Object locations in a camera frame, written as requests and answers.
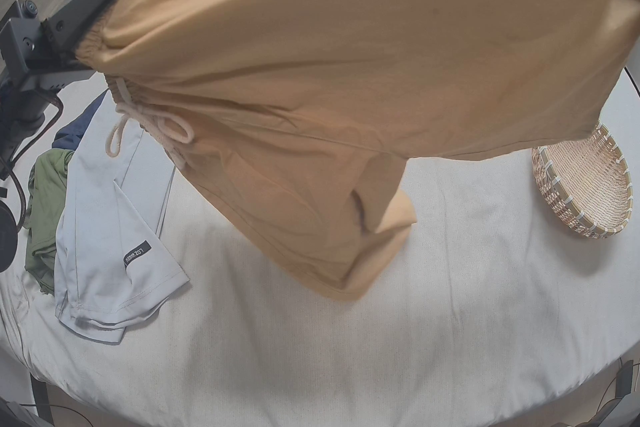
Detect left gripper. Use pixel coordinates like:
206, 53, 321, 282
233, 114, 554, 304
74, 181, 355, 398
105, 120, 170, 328
15, 0, 141, 91

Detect tan shorts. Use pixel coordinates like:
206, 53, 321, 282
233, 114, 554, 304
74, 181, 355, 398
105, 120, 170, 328
75, 0, 640, 302

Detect dark blue garment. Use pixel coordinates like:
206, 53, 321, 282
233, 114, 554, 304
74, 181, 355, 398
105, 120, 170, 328
51, 92, 108, 153

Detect green garment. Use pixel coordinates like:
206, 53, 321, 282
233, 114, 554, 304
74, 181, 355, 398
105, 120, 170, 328
24, 149, 76, 296

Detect round woven basket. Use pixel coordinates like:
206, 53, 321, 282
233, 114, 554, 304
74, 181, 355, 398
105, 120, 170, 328
531, 121, 634, 239

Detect light grey garment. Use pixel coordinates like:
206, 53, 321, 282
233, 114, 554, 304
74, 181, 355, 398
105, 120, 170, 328
54, 112, 191, 345

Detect bed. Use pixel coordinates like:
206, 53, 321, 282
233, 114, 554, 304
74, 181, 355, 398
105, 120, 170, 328
0, 0, 640, 423

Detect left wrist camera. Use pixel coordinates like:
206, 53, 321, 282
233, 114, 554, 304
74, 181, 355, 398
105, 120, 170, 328
0, 0, 46, 65

